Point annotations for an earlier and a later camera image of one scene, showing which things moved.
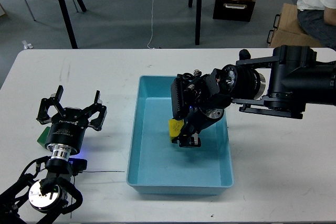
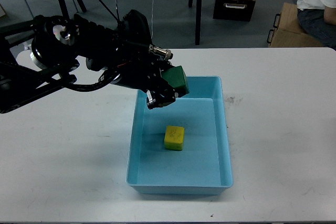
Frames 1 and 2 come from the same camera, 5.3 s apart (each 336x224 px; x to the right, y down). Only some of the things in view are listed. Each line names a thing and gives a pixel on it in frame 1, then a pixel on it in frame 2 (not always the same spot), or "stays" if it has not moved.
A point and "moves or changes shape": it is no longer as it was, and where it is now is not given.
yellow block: x=175 y=127 moves or changes shape
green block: x=42 y=139 -> x=177 y=77
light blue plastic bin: x=155 y=166 stays
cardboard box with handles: x=288 y=31 stays
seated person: x=316 y=9 stays
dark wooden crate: x=233 y=9 stays
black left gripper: x=67 y=125 -> x=145 y=74
